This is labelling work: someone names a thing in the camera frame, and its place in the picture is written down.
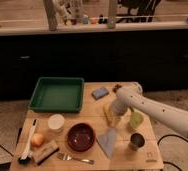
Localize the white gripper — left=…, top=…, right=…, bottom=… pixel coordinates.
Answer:
left=109, top=99, right=128, bottom=116

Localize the yellow banana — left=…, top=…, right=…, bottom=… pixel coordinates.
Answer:
left=103, top=104, right=121, bottom=128

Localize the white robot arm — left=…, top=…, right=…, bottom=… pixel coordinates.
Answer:
left=109, top=82, right=188, bottom=139

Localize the green plastic tray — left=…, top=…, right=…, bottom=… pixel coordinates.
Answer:
left=29, top=77, right=84, bottom=113

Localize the dark red grape bunch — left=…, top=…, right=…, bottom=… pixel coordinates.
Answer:
left=112, top=84, right=122, bottom=93

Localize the light green cup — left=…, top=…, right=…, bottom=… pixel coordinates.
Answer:
left=128, top=112, right=144, bottom=129

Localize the blue sponge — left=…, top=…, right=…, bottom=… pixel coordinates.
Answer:
left=92, top=87, right=109, bottom=100

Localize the dark metal cup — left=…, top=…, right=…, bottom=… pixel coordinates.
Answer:
left=129, top=133, right=145, bottom=151

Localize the blue folded cloth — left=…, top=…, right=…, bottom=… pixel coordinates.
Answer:
left=97, top=128, right=116, bottom=159

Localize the dark red bowl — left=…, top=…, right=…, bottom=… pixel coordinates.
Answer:
left=67, top=123, right=96, bottom=152

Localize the white plastic cup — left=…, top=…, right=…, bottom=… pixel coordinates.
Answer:
left=48, top=114, right=65, bottom=131

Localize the silver fork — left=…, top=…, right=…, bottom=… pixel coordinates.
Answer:
left=57, top=153, right=94, bottom=165

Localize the orange fruit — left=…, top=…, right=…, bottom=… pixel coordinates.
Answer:
left=31, top=133, right=44, bottom=147

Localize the wooden block eraser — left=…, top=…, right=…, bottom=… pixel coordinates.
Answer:
left=33, top=140, right=59, bottom=165

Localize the black cable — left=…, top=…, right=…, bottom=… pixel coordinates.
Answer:
left=157, top=133, right=188, bottom=171

